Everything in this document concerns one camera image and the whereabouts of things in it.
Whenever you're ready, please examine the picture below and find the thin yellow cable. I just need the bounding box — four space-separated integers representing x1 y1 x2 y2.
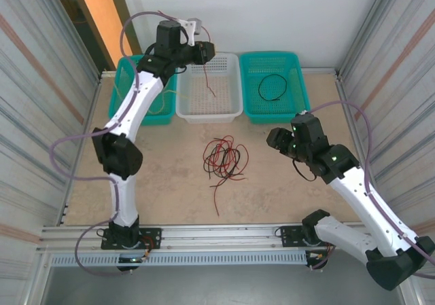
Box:
145 89 188 115
113 80 137 98

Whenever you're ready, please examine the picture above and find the thin black cable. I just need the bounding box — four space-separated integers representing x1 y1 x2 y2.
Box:
257 73 288 102
203 141 241 179
203 141 247 189

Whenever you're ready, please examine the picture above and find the red and black wire bundle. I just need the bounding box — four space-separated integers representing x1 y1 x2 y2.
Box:
203 135 251 217

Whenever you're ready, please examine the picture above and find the arm base wiring connector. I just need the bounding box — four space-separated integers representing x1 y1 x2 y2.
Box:
117 254 141 272
304 250 329 271

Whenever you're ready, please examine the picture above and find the teal plastic basket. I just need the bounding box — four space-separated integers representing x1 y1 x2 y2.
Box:
239 50 313 126
107 54 179 127

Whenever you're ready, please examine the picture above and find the white plastic basket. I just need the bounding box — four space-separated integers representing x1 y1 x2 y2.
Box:
175 52 244 125

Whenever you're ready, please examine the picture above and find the orange door panel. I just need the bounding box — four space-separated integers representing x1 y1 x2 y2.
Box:
73 0 133 65

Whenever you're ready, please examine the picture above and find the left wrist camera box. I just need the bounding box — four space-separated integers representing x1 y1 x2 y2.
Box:
176 18 202 46

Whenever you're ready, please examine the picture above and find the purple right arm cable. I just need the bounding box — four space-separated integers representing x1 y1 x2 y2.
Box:
307 100 435 279

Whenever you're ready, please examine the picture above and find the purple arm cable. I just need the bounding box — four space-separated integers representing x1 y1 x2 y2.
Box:
50 10 177 276
307 100 435 279

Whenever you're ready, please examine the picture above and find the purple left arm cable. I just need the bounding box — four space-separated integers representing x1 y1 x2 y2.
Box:
50 10 177 276

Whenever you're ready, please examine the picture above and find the thin aluminium frame bar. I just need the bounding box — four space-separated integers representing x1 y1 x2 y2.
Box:
98 67 341 82

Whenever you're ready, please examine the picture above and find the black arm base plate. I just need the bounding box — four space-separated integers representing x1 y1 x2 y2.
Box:
101 228 162 251
280 225 327 248

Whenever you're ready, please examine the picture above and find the wide aluminium mounting rail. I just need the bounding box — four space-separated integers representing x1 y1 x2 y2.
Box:
37 221 407 253

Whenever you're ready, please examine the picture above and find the slotted grey cable duct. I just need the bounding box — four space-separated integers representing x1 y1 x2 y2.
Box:
49 252 309 267

